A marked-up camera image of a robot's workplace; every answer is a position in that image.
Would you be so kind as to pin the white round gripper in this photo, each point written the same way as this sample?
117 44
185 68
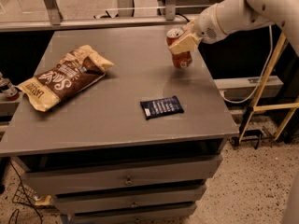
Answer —
206 26

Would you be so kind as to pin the top grey drawer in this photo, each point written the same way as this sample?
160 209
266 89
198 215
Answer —
123 175

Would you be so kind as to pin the grey drawer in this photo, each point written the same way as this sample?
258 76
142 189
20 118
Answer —
130 199
138 214
123 175

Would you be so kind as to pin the yellow metal frame cart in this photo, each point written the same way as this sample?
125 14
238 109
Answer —
254 106

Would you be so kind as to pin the red coke can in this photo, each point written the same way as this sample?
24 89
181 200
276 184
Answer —
181 58

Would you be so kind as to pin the small bottle at left edge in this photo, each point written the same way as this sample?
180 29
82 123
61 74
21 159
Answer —
8 89

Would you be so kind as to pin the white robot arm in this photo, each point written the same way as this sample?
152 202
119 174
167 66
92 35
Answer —
245 15

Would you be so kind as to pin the grey metal railing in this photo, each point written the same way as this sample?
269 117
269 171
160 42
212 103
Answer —
38 15

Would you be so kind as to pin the bottom grey drawer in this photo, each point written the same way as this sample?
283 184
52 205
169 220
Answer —
138 214

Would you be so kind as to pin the brown and cream chip bag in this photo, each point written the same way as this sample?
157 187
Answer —
76 71

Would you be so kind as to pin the dark blue snack packet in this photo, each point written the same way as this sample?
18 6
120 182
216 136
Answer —
161 107

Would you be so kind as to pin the middle grey drawer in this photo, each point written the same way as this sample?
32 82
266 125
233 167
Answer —
130 199

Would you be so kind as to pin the grey drawer cabinet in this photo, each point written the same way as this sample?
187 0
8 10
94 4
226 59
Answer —
106 125

